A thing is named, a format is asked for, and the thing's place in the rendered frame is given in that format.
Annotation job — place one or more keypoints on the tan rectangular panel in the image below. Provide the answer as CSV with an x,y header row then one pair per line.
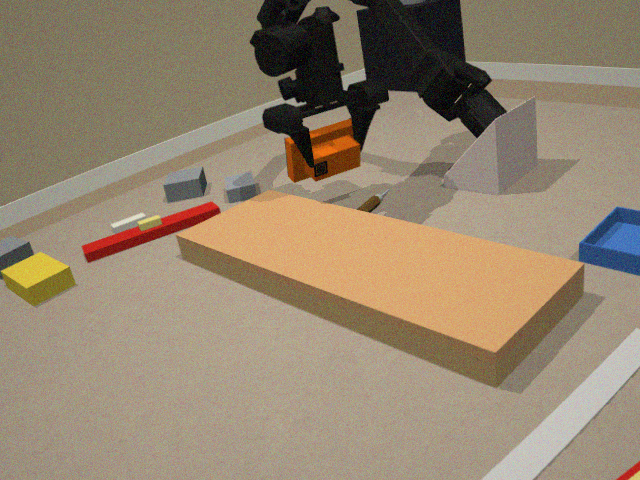
x,y
469,305

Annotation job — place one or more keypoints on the brown wooden-handled awl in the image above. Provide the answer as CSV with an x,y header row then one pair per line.
x,y
372,203

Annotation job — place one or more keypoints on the blue shallow tray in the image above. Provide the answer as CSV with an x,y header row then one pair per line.
x,y
615,242

